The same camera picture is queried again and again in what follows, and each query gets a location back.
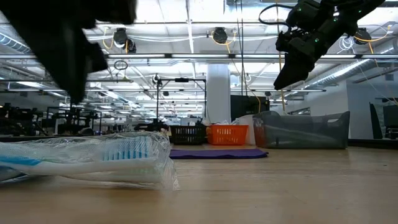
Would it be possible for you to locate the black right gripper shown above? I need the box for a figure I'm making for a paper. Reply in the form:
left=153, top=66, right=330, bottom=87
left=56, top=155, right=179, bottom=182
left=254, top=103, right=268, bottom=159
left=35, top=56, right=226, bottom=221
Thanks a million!
left=273, top=18, right=340, bottom=91

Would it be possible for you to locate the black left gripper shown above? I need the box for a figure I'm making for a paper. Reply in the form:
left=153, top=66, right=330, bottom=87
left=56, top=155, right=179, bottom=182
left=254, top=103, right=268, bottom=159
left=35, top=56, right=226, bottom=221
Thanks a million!
left=0, top=0, right=137, bottom=105

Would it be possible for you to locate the blue toothbrush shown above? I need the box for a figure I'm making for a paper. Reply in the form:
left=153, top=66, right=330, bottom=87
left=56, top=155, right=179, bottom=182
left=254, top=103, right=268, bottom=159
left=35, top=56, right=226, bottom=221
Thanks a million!
left=0, top=131, right=180, bottom=191

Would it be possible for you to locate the black cabinet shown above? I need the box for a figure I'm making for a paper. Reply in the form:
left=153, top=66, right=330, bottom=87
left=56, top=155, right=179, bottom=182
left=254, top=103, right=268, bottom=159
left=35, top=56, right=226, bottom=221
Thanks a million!
left=229, top=95, right=271, bottom=122

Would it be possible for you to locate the black background workstation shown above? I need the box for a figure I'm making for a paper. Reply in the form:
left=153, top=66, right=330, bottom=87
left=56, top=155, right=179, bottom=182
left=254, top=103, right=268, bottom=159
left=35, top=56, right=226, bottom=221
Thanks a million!
left=0, top=102, right=103, bottom=136

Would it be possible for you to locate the grey plastic bin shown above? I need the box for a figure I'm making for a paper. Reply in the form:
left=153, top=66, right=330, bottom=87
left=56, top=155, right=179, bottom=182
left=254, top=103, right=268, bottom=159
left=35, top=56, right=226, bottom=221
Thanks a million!
left=252, top=110, right=351, bottom=150

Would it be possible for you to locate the white square pillar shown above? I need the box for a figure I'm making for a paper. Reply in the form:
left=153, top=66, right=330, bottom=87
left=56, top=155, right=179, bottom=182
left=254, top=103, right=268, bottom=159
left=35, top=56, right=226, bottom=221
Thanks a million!
left=206, top=63, right=231, bottom=125

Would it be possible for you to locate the orange slotted plastic basket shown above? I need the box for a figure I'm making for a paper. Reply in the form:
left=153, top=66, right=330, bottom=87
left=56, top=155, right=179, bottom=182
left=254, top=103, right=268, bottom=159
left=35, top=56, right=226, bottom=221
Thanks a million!
left=206, top=124, right=249, bottom=146

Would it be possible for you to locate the dark blue mat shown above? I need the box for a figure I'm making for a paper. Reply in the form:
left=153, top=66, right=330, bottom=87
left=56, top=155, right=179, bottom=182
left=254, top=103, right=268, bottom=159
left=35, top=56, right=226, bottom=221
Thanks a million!
left=169, top=148, right=269, bottom=161

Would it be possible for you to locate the black slotted plastic basket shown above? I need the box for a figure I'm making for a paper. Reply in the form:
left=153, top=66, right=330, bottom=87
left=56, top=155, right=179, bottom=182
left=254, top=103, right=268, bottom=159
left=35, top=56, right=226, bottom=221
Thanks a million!
left=170, top=124, right=208, bottom=146

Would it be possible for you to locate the black hanging cable loop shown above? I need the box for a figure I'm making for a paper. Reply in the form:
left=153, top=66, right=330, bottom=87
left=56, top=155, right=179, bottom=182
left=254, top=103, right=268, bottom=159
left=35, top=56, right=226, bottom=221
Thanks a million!
left=113, top=59, right=129, bottom=71

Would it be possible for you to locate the black ceiling cable reel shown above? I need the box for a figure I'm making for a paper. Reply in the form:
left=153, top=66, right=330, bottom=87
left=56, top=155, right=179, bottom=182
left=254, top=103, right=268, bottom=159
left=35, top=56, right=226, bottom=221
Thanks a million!
left=113, top=27, right=137, bottom=54
left=213, top=27, right=229, bottom=45
left=354, top=27, right=373, bottom=45

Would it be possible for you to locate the silver ventilation duct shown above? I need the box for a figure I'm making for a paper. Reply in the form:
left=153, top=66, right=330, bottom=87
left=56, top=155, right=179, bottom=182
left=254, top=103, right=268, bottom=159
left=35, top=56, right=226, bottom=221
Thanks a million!
left=0, top=32, right=35, bottom=55
left=304, top=40, right=398, bottom=91

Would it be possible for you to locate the black metal frame stand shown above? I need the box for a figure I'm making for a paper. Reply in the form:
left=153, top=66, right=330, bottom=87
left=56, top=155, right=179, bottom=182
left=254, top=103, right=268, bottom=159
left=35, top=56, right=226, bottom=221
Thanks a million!
left=156, top=77, right=207, bottom=125

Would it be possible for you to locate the black aluminium table frame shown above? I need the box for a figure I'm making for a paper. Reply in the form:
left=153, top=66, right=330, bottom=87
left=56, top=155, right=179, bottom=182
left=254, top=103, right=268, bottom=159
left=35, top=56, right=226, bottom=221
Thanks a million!
left=0, top=133, right=398, bottom=150

